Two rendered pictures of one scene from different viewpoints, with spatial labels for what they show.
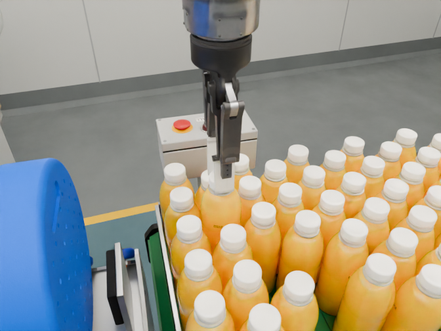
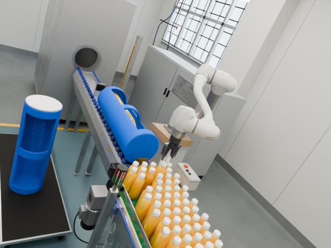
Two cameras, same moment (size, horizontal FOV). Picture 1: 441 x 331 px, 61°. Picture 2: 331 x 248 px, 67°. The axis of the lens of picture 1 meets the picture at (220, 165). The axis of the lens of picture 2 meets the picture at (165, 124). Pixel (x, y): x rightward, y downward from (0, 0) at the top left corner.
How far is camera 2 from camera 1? 148 cm
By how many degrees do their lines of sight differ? 60
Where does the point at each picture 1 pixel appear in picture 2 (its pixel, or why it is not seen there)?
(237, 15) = (173, 132)
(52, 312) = (129, 141)
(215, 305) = (136, 163)
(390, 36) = not seen: outside the picture
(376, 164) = (185, 201)
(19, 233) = (139, 133)
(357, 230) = (158, 187)
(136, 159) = (234, 231)
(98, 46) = (285, 193)
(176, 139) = (180, 165)
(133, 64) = (292, 215)
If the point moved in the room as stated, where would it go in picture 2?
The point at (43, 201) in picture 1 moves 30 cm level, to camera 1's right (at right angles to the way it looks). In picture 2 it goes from (145, 134) to (151, 158)
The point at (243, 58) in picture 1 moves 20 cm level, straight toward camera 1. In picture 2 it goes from (173, 140) to (144, 132)
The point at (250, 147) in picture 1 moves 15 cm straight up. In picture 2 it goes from (187, 183) to (196, 166)
